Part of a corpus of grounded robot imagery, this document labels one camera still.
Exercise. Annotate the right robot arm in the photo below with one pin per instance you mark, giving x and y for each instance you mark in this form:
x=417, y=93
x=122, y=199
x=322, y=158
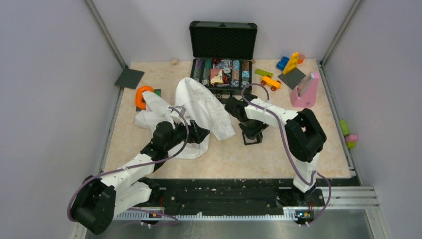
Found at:
x=302, y=136

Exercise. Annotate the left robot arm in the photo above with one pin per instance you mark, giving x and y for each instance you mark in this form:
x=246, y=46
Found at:
x=103, y=197

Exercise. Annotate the orange curved toy block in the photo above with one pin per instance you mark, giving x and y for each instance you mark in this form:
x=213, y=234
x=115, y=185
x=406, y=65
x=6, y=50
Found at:
x=141, y=90

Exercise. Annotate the lime green flat brick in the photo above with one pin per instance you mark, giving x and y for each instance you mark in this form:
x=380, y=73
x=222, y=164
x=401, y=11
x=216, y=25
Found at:
x=263, y=73

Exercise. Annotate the pink phone stand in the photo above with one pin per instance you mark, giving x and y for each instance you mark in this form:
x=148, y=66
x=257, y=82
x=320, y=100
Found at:
x=304, y=94

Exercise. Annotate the white shirt garment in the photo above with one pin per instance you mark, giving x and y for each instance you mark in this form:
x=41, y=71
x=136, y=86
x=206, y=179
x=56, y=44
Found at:
x=199, y=103

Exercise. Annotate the dark grey baseplate right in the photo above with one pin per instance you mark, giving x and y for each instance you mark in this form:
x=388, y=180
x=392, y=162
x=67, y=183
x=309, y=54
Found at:
x=292, y=78

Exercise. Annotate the yellow toy car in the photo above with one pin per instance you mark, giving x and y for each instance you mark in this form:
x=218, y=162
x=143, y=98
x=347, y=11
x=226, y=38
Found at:
x=268, y=81

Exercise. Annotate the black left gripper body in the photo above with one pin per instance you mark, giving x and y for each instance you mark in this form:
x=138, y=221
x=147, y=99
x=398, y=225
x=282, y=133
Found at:
x=179, y=134

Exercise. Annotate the blue toy brick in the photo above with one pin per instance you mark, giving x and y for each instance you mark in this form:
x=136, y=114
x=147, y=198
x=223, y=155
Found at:
x=282, y=63

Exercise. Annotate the dark grey baseplate left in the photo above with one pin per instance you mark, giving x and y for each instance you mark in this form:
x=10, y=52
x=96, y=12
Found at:
x=129, y=78

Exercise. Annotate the black poker chip case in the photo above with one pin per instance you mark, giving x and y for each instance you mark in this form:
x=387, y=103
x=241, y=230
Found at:
x=223, y=53

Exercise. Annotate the yellow triangular toy block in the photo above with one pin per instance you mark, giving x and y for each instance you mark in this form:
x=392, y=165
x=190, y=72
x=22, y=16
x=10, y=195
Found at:
x=292, y=63

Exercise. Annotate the black square frame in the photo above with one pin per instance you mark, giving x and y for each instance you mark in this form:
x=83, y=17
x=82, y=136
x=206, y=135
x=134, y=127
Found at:
x=251, y=140

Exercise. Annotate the green pink toy outside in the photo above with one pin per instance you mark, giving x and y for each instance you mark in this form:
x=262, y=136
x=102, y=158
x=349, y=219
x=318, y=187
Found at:
x=350, y=139

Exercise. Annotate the orange small toy piece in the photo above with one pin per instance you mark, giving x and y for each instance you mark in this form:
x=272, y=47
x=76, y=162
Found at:
x=301, y=58

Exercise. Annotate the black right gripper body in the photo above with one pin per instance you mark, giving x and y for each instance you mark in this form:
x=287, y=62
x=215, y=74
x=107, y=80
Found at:
x=251, y=128

